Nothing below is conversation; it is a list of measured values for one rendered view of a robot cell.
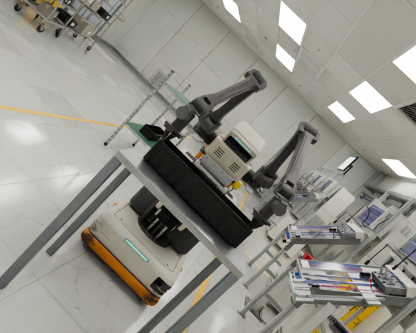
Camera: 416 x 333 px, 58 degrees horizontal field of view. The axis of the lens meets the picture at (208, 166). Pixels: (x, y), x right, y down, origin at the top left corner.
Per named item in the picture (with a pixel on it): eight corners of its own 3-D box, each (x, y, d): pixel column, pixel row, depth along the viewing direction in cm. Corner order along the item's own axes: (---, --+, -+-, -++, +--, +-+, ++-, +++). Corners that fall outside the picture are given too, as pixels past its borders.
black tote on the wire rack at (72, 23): (63, 22, 687) (68, 17, 685) (52, 12, 689) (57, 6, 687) (74, 30, 726) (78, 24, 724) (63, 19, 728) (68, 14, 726)
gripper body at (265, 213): (268, 228, 167) (280, 217, 166) (251, 212, 167) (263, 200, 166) (267, 224, 174) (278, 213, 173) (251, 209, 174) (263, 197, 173)
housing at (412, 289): (406, 307, 250) (407, 286, 249) (383, 281, 298) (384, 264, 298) (418, 308, 249) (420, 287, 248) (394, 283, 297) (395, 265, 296)
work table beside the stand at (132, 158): (49, 249, 204) (148, 145, 192) (140, 339, 204) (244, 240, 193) (-6, 283, 159) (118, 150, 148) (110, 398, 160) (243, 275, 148)
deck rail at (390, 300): (303, 296, 258) (304, 287, 258) (303, 295, 260) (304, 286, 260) (413, 308, 247) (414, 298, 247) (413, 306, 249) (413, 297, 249)
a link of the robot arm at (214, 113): (273, 84, 196) (263, 69, 197) (266, 84, 183) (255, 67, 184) (210, 134, 215) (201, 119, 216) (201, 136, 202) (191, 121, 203)
